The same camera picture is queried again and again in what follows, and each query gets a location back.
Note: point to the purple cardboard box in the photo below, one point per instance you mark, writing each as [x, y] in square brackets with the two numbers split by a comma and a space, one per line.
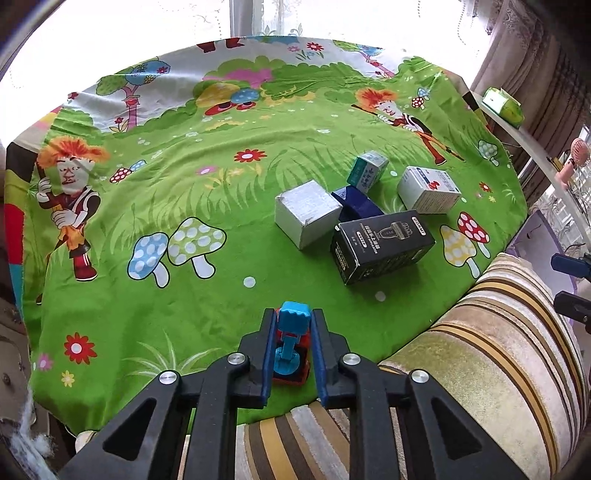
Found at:
[538, 244]

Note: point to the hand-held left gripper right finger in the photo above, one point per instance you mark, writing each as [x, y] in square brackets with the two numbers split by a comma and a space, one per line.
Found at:
[319, 360]

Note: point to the silver grey cube box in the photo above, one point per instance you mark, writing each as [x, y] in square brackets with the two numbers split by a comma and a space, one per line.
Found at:
[307, 212]

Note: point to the green cartoon printed bedsheet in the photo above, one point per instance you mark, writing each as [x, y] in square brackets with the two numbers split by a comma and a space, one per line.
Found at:
[207, 221]

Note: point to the beige patterned curtain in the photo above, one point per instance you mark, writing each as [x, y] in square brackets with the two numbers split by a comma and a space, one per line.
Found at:
[531, 50]

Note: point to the red and blue toy truck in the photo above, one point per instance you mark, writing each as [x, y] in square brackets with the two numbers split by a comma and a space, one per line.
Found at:
[292, 341]

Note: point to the black printed box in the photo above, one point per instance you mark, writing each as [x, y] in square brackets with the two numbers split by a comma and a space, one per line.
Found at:
[383, 244]

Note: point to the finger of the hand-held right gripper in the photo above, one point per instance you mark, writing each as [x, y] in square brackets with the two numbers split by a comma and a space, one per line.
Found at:
[570, 265]
[575, 307]

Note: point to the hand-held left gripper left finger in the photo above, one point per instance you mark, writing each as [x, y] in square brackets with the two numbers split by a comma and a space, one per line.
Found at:
[268, 360]

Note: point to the pink handheld fan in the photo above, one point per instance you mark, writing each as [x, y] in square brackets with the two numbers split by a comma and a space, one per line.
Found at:
[577, 159]

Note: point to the dark blue box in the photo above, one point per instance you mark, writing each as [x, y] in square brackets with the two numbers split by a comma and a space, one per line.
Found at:
[358, 205]

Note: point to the white curved desk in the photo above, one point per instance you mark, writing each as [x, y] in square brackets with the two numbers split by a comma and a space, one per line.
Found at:
[531, 152]

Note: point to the sheer lace curtain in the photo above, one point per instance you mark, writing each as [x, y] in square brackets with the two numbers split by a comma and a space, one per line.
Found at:
[286, 18]

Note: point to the green and white small box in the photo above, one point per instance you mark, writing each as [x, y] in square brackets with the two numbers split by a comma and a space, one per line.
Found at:
[367, 170]

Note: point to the white box with red mark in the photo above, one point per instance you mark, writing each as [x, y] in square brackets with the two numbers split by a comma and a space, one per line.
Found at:
[429, 189]

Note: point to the green tissue pack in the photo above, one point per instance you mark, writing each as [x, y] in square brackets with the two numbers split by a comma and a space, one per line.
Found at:
[503, 106]

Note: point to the striped tasselled cushion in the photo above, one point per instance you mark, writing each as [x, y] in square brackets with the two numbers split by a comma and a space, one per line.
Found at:
[485, 369]

